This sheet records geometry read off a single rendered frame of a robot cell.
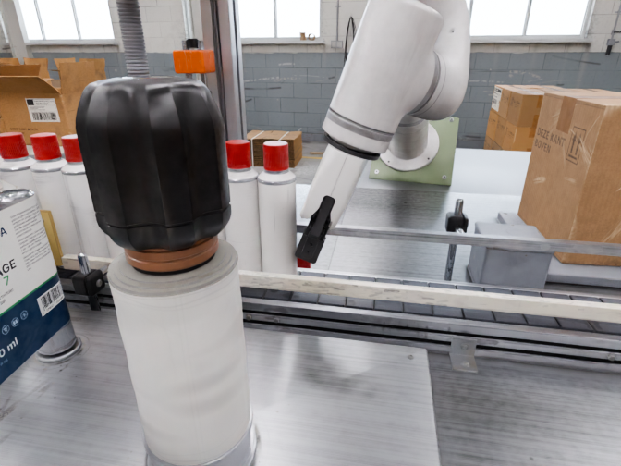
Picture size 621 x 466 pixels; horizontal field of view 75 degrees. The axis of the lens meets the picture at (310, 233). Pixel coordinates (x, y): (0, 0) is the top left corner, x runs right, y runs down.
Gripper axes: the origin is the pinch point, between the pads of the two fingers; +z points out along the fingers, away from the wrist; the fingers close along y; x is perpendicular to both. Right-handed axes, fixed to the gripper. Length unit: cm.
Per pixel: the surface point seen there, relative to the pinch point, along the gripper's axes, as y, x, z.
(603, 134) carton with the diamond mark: -20.1, 35.3, -26.9
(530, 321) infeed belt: 3.4, 29.5, -3.9
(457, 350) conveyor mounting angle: 5.7, 22.8, 2.9
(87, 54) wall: -567, -438, 132
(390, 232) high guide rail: -3.3, 9.7, -5.2
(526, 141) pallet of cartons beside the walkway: -311, 130, -4
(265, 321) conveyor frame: 4.9, -1.8, 11.2
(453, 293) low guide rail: 4.2, 18.9, -3.7
